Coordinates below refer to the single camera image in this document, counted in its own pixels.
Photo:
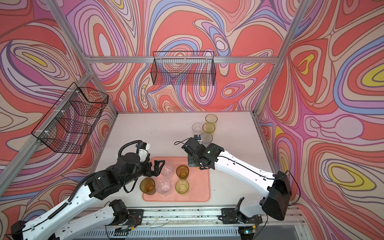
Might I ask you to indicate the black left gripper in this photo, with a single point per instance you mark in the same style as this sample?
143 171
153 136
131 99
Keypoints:
157 171

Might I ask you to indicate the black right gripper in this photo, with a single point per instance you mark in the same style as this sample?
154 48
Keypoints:
191 163

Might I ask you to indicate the clear glass tumbler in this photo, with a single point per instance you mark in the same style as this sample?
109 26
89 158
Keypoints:
163 185
168 170

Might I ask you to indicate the clear glass tumbler front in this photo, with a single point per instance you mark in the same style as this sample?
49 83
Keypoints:
163 185

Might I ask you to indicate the dark olive dotted glass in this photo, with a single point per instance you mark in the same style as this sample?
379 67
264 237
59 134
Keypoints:
148 186

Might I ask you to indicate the pink plastic tray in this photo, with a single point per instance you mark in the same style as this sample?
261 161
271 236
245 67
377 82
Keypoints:
199 182

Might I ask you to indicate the small dark amber glass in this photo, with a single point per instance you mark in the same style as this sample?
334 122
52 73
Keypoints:
182 172

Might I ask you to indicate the green glass tumbler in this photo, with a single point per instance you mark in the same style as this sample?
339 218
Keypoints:
182 186

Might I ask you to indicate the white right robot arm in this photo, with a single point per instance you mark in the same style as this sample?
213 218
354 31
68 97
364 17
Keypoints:
274 189

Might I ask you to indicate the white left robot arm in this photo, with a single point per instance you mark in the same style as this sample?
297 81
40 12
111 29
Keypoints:
89 191

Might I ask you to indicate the blue textured tall glass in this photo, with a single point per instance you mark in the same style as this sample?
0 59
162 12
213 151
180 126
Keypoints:
206 139

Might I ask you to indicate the yellow tall glass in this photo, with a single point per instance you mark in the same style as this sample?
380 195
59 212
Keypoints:
209 128

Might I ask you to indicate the clear glass small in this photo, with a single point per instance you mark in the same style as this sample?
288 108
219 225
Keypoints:
197 128

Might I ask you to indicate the yellow-green tall glass back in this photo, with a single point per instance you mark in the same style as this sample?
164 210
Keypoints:
212 119

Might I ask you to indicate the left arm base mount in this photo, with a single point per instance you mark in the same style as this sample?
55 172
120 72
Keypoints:
123 216

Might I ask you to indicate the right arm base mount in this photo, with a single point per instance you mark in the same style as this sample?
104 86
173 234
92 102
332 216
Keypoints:
235 216

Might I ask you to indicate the black wire basket back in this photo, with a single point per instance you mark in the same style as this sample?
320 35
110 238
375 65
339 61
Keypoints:
183 68

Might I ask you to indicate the black wire basket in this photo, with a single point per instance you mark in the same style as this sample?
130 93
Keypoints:
74 121
183 68

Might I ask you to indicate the black wire basket left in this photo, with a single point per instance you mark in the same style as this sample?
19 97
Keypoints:
74 121

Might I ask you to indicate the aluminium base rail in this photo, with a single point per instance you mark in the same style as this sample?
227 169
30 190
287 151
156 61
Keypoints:
184 223

